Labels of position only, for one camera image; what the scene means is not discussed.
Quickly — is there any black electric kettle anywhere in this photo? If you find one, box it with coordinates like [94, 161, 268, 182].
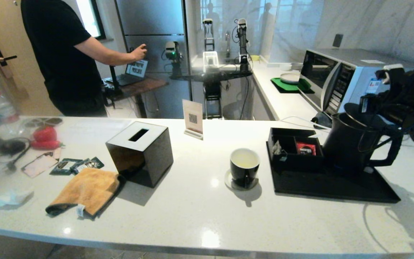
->
[323, 103, 405, 170]

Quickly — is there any pyramid tea bag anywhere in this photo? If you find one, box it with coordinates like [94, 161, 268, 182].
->
[272, 141, 289, 159]

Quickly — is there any dark green tea packet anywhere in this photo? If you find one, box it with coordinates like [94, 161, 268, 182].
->
[49, 159, 83, 176]
[71, 157, 105, 175]

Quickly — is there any silver microwave oven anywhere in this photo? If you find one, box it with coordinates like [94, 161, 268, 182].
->
[298, 49, 414, 124]

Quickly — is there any red coffee sachet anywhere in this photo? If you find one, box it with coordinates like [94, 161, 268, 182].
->
[296, 141, 317, 156]

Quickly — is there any white plate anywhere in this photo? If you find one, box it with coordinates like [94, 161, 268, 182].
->
[280, 72, 301, 85]

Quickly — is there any green mat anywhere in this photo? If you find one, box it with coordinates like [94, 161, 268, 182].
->
[271, 77, 314, 94]

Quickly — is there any black compartment sachet box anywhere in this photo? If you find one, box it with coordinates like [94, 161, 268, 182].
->
[268, 128, 325, 172]

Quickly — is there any black rectangular serving tray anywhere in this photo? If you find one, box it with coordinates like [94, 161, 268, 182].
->
[267, 144, 402, 204]

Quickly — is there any black mug white inside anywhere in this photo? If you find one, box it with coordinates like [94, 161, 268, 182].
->
[230, 148, 261, 188]

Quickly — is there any white round saucer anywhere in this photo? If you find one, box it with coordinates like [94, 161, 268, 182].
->
[224, 170, 259, 191]

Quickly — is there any QR code table sign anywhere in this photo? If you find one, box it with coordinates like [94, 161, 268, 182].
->
[182, 99, 204, 140]

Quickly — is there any brown wooden desk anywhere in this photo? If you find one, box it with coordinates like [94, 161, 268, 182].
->
[103, 77, 169, 118]

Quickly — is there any black cube tissue box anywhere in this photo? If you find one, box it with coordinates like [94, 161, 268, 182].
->
[105, 121, 174, 188]

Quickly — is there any grey refrigerator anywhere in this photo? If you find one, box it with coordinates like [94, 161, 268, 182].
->
[115, 0, 193, 119]

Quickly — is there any open laptop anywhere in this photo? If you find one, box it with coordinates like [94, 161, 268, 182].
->
[115, 59, 149, 86]

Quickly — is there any dark framed window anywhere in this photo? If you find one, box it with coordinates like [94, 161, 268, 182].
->
[76, 0, 107, 41]

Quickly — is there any orange microfibre cloth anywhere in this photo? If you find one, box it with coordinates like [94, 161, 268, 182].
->
[45, 168, 126, 220]

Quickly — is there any person in black shirt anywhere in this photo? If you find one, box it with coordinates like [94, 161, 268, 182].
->
[21, 0, 147, 117]

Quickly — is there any red toy strawberry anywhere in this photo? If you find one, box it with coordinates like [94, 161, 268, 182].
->
[32, 126, 58, 142]

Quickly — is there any red toy chili pepper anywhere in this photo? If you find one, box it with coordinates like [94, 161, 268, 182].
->
[29, 140, 64, 151]

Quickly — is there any torn pink foil sachet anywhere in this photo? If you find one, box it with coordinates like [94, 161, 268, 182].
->
[21, 152, 61, 179]

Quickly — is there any black round power adapter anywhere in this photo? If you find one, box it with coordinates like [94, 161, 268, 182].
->
[0, 140, 27, 156]

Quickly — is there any clear bottle red cap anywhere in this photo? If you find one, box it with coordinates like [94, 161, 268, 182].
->
[0, 90, 19, 126]

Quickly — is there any crumpled white tissue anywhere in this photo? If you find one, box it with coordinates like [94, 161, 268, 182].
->
[0, 187, 35, 210]

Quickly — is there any right wrist camera housing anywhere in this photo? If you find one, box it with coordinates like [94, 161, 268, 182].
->
[374, 64, 405, 81]

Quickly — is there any white power cable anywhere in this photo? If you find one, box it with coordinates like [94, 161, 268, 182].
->
[279, 115, 337, 134]

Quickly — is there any black plug with cable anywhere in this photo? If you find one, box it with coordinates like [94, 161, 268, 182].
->
[6, 145, 31, 172]

